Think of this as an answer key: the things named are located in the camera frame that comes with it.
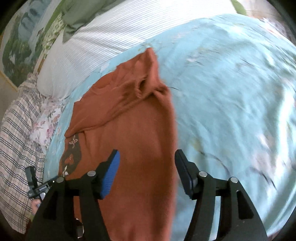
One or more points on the plaid checked blanket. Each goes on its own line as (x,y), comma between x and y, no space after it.
(18,152)

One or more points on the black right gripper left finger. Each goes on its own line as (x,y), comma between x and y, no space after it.
(70,209)

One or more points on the light blue floral bedsheet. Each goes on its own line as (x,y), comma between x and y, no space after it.
(232,79)

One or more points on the pink floral white pillowcase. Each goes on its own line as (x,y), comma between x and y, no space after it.
(45,125)

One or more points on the green grey cloth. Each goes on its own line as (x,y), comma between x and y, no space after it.
(76,14)

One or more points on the white striped pillow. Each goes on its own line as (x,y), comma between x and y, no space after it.
(130,23)

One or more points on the rust orange knit sweater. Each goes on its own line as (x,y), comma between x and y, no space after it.
(129,110)

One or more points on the framed landscape painting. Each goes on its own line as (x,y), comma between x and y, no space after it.
(28,37)

